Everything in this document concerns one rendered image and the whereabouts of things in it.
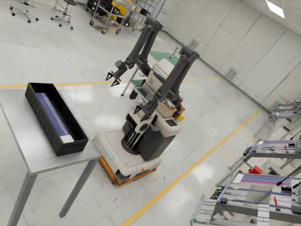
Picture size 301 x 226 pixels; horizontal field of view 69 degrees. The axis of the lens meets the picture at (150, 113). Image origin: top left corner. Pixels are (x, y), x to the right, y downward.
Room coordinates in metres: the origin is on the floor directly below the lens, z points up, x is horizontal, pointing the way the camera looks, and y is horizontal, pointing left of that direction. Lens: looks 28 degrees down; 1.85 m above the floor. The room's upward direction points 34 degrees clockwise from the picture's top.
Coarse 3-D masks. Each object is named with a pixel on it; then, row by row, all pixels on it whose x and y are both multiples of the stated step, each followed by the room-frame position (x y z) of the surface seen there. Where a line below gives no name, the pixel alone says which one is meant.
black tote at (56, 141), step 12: (36, 84) 1.23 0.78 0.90; (48, 84) 1.30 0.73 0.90; (36, 96) 1.11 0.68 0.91; (48, 96) 1.30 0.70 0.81; (60, 96) 1.25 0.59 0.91; (36, 108) 1.08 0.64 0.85; (60, 108) 1.23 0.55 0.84; (48, 120) 1.00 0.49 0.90; (72, 120) 1.14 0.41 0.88; (48, 132) 0.98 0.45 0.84; (72, 132) 1.12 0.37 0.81; (84, 132) 1.07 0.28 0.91; (60, 144) 0.90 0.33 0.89; (72, 144) 0.95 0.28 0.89; (84, 144) 1.03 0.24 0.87
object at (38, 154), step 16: (0, 96) 1.04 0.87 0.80; (16, 96) 1.12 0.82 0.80; (16, 112) 1.01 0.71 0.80; (32, 112) 1.08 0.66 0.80; (16, 128) 0.90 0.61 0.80; (32, 128) 0.97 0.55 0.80; (32, 144) 0.87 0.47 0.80; (48, 144) 0.94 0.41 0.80; (32, 160) 0.79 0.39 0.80; (48, 160) 0.84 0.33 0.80; (64, 160) 0.90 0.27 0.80; (80, 160) 0.97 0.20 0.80; (96, 160) 1.09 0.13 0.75; (32, 176) 0.73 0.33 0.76; (80, 176) 1.10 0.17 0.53; (16, 208) 0.73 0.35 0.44; (64, 208) 1.08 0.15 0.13; (16, 224) 0.75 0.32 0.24
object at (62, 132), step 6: (42, 96) 1.22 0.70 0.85; (42, 102) 1.17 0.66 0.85; (48, 102) 1.20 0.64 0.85; (48, 108) 1.15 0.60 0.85; (54, 108) 1.19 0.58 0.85; (48, 114) 1.10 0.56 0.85; (54, 114) 1.13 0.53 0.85; (54, 120) 1.09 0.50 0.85; (60, 120) 1.12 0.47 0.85; (54, 126) 1.04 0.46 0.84; (60, 126) 1.07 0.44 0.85; (60, 132) 1.03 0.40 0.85; (66, 132) 1.06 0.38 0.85; (66, 138) 1.01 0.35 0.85; (72, 138) 1.04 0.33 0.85
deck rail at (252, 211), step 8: (224, 208) 1.45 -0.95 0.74; (232, 208) 1.44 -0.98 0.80; (240, 208) 1.42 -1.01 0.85; (248, 208) 1.41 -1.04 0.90; (256, 208) 1.40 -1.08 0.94; (256, 216) 1.38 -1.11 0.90; (272, 216) 1.36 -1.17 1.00; (280, 216) 1.35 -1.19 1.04; (288, 216) 1.34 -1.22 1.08; (296, 216) 1.33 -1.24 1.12
